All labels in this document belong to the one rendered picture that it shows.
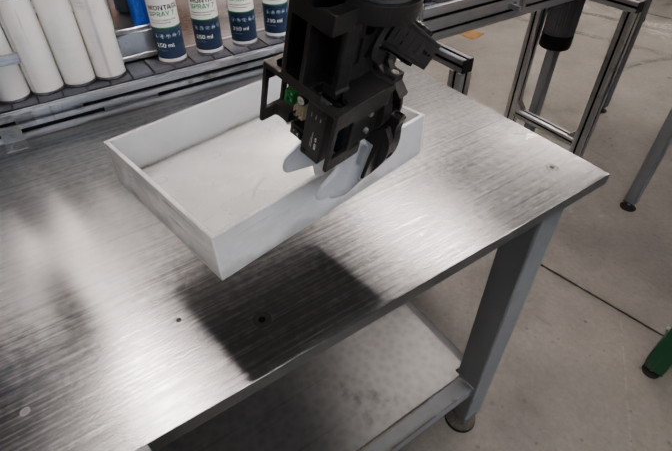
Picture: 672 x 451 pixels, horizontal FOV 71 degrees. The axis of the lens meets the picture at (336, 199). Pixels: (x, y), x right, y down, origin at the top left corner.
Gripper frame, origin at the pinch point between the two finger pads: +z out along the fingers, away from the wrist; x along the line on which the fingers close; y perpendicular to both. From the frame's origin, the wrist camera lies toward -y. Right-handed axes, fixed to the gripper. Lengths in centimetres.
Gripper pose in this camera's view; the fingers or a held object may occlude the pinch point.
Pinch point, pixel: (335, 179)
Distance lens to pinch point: 45.1
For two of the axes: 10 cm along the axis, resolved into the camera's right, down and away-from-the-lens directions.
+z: -1.8, 6.4, 7.5
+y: -6.7, 4.8, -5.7
